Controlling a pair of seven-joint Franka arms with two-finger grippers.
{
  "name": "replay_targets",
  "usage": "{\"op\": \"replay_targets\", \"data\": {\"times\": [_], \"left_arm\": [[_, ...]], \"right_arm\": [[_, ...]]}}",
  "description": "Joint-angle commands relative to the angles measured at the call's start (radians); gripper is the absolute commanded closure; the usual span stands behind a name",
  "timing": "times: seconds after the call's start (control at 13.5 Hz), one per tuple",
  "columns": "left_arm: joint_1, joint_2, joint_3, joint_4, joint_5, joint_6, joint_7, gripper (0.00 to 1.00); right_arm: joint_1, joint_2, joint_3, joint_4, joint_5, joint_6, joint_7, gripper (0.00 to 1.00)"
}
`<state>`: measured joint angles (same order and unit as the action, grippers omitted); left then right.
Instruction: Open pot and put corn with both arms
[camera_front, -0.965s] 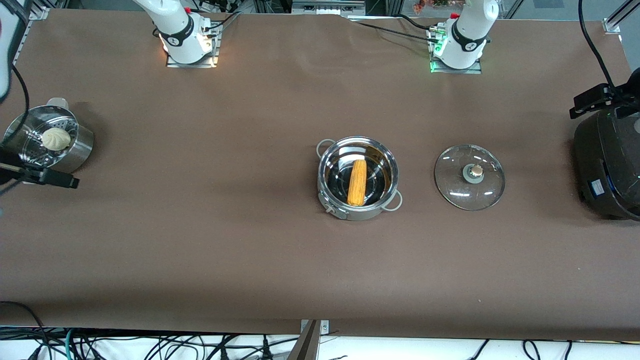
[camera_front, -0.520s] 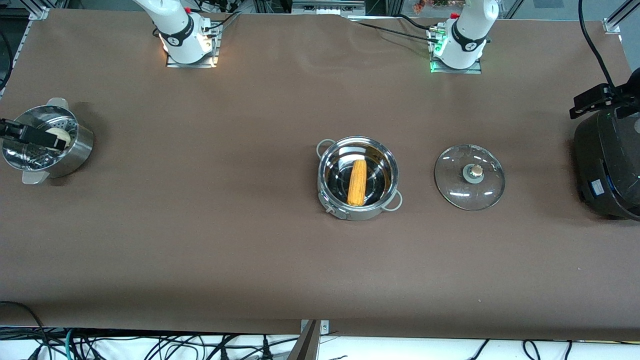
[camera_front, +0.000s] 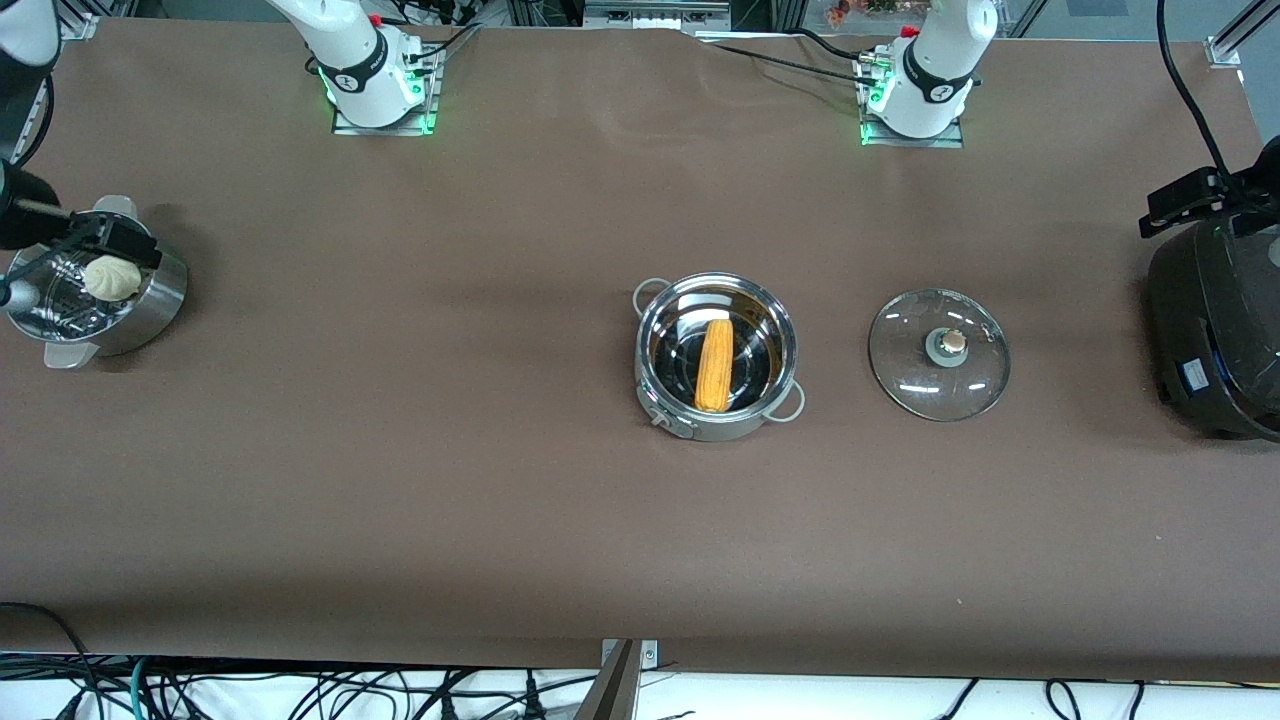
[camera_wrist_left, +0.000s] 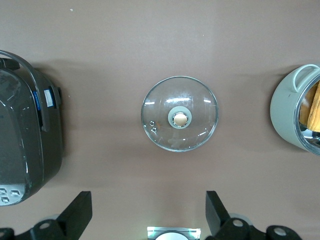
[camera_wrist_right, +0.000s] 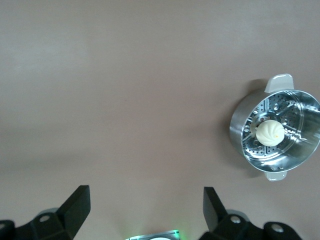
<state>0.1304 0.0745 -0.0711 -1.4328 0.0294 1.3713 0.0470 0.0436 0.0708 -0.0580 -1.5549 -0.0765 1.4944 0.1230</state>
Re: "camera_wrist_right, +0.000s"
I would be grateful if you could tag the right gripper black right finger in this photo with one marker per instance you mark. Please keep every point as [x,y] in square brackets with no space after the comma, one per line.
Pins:
[225,230]

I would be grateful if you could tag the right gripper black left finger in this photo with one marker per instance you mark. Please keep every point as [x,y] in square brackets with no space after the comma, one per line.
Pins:
[62,220]

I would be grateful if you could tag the steel steamer pot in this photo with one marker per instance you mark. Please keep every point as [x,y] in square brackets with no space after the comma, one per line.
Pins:
[307,140]

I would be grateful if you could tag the white steamed bun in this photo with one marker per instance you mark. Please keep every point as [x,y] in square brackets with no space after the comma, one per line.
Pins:
[270,133]

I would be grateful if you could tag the brown table cover cloth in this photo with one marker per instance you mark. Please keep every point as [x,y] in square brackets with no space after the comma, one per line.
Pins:
[125,100]

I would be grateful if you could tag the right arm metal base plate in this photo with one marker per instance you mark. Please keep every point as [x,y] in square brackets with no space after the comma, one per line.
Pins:
[172,233]

